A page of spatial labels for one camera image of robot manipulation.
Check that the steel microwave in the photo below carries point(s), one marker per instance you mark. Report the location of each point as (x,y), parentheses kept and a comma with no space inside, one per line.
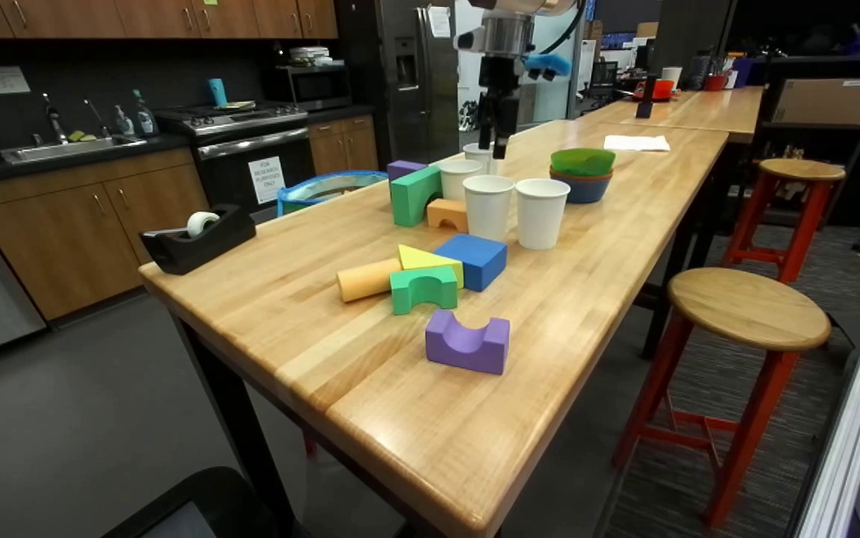
(315,84)

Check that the wooden upper cabinets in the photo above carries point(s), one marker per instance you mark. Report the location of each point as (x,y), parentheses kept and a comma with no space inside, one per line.
(103,15)

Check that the blue bottle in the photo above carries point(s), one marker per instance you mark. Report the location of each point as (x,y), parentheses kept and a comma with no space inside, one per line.
(220,90)

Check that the white tape roll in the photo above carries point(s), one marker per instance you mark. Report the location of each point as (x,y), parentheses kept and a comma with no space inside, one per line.
(200,223)

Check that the small orange foam block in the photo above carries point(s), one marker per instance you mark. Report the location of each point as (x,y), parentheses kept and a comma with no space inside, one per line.
(445,214)

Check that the small purple foam block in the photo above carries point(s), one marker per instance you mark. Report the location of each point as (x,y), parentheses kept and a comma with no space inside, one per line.
(403,168)

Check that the steel kitchen oven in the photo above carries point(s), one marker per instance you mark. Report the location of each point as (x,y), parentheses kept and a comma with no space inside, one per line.
(237,144)

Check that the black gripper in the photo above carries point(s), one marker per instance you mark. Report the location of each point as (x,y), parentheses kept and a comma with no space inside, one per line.
(496,78)

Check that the light blue tub chair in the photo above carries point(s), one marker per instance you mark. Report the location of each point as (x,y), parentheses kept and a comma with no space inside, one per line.
(321,190)

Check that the black tape dispenser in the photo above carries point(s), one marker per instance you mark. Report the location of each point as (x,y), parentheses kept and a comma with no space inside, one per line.
(176,248)

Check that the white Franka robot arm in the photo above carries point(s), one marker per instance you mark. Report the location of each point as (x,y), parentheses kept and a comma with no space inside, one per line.
(529,3)

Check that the orange bowl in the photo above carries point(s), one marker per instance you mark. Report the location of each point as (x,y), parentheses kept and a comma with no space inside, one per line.
(658,89)

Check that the large green foam block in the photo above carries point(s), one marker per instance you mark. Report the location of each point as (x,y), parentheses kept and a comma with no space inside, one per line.
(411,196)

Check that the wooden sink cabinet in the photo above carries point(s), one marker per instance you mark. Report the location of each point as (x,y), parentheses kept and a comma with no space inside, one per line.
(73,241)

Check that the green plastic bowl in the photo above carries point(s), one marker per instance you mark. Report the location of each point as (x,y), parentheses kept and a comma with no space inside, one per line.
(579,162)

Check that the steel sink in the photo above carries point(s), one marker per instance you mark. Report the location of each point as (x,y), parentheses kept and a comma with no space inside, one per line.
(61,150)

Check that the white paper sheet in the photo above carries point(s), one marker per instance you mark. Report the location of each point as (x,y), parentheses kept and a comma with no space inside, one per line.
(636,144)

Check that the stack of white bowls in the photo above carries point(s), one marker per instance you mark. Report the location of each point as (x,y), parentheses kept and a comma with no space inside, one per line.
(308,54)

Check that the small green foam arch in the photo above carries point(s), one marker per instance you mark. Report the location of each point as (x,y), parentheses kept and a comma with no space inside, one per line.
(418,293)

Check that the dark refrigerator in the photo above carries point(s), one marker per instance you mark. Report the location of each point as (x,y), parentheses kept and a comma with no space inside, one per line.
(400,108)

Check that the black cart wooden panel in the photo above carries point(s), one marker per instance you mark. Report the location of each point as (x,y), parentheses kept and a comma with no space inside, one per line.
(824,101)

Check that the blue foam cube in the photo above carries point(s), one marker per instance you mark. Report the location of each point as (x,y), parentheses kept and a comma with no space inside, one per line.
(475,257)

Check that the orange foam cylinder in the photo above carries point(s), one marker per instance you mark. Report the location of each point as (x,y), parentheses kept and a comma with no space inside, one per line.
(364,283)

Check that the wooden stool red legs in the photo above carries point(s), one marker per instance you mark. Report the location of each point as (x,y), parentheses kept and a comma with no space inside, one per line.
(802,168)
(747,302)

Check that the yellow foam triangle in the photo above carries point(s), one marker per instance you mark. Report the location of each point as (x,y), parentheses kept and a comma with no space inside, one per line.
(426,257)

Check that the white frame poles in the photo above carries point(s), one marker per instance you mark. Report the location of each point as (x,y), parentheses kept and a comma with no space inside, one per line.
(850,449)

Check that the purple foam arch block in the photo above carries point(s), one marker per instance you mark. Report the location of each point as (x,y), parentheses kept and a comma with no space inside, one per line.
(449,349)

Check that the narrow wooden lower cabinet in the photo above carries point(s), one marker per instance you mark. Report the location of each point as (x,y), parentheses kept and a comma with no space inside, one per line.
(345,144)

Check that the black metal table frame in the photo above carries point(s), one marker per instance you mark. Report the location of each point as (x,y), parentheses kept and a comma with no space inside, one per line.
(239,429)

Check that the white paper notice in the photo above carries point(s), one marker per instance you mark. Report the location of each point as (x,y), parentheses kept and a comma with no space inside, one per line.
(266,181)

